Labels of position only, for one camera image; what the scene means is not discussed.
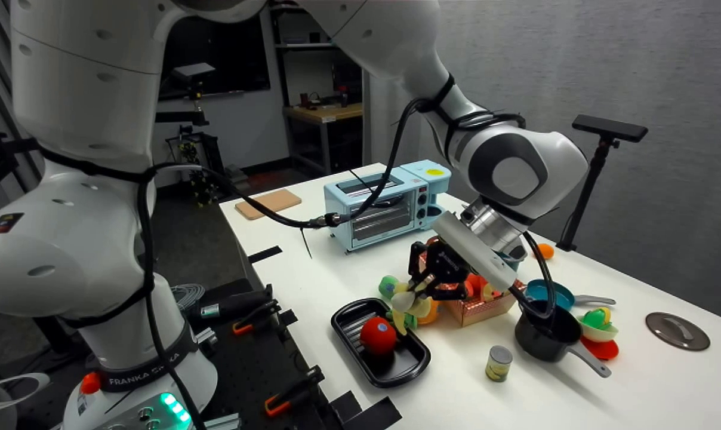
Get black tripod device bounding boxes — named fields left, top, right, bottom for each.
left=163, top=60, right=230, bottom=204

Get teal toy frying pan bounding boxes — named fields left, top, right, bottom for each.
left=522, top=277, right=618, bottom=314

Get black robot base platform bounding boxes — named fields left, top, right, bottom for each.
left=176, top=277, right=403, bottom=430

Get green yellow stacked toy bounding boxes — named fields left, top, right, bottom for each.
left=577, top=302, right=622, bottom=345

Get orange pineapple plush toy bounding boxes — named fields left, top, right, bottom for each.
left=390, top=289, right=443, bottom=333

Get wooden desk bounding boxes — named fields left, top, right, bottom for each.
left=282, top=101, right=368, bottom=173

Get black camera on stand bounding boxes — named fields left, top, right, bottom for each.
left=553, top=112, right=651, bottom=253

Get round grey table grommet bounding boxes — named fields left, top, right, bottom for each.
left=641, top=310, right=713, bottom=354

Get wooden cutting board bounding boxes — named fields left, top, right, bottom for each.
left=232, top=185, right=306, bottom=224

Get black orange bar clamp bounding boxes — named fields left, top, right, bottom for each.
left=259, top=363, right=326, bottom=421
left=230, top=296, right=300, bottom=337

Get light blue toaster oven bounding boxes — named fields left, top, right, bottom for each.
left=320, top=158, right=453, bottom=255

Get black ridged plastic tray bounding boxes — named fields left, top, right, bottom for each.
left=329, top=296, right=434, bottom=388

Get black toy pot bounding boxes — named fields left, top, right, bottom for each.
left=513, top=301, right=614, bottom=379

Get black wall monitor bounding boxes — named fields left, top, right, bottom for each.
left=158, top=12, right=271, bottom=103

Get red toy plate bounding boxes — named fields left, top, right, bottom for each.
left=577, top=333, right=622, bottom=363

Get green plush toy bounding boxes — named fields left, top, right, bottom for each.
left=375, top=271, right=409, bottom=302

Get red tomato plush toy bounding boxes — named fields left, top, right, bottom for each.
left=359, top=313, right=400, bottom=359

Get small tin can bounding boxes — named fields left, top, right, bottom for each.
left=483, top=342, right=515, bottom=385

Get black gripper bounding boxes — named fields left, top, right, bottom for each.
left=405, top=234, right=492, bottom=302

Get red checkered cardboard box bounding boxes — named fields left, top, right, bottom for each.
left=425, top=235, right=517, bottom=330

